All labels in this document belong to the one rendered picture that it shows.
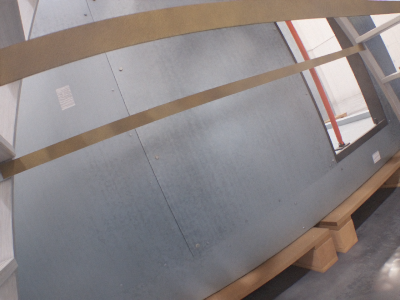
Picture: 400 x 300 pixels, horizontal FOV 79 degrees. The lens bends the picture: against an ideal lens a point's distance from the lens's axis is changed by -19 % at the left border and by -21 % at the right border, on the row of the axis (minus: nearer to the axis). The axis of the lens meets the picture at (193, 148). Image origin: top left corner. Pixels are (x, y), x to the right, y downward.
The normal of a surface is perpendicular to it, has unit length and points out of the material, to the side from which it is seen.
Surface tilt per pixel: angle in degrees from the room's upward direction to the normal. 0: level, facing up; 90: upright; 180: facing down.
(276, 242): 90
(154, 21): 90
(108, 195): 90
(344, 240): 90
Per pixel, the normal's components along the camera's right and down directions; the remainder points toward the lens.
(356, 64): -0.86, 0.37
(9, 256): 0.40, -0.14
